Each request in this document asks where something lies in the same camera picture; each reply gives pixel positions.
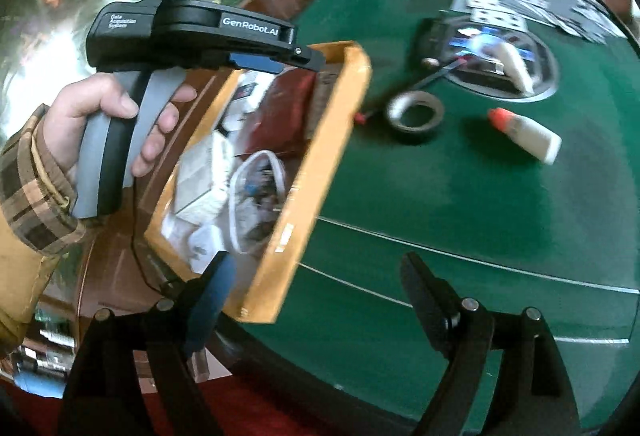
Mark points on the white cone-shaped bottle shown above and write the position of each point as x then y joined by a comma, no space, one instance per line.
515,65

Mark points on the clear fairy-print plastic box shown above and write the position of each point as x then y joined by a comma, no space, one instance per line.
255,201

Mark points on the dark red cloth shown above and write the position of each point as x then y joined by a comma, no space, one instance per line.
285,110

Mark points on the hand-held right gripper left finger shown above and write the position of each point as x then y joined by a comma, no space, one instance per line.
210,306

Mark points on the person's left hand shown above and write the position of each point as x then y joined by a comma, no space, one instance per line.
70,110

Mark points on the person's left forearm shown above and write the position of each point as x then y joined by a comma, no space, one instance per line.
30,196

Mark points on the yellow cardboard box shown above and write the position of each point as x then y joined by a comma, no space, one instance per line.
320,155

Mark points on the white cardboard box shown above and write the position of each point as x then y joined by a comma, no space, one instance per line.
200,176

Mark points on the white glue bottle orange cap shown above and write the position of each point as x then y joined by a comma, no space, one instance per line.
530,138

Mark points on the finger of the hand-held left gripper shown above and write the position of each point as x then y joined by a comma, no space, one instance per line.
255,63
307,58

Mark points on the round black table centre panel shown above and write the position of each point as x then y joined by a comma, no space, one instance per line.
542,65

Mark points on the black marker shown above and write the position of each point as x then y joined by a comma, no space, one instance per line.
430,38

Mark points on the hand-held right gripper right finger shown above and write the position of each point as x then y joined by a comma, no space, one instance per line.
425,306

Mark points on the pile of playing cards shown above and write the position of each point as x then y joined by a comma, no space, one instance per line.
575,10

